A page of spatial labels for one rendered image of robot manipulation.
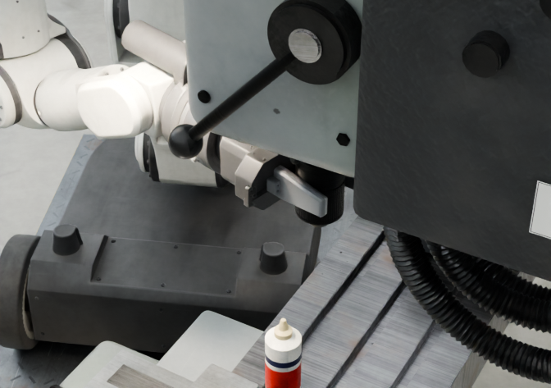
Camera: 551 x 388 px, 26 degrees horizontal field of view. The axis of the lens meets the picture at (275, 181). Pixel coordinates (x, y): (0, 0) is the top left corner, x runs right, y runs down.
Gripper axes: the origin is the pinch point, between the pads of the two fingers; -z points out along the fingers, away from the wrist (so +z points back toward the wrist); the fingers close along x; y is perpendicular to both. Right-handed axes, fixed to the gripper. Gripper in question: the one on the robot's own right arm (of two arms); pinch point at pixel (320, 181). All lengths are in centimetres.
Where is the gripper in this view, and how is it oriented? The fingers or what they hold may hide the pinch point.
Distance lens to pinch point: 112.6
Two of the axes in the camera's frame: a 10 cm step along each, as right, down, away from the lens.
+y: 0.0, 8.0, 6.0
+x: 7.0, -4.3, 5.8
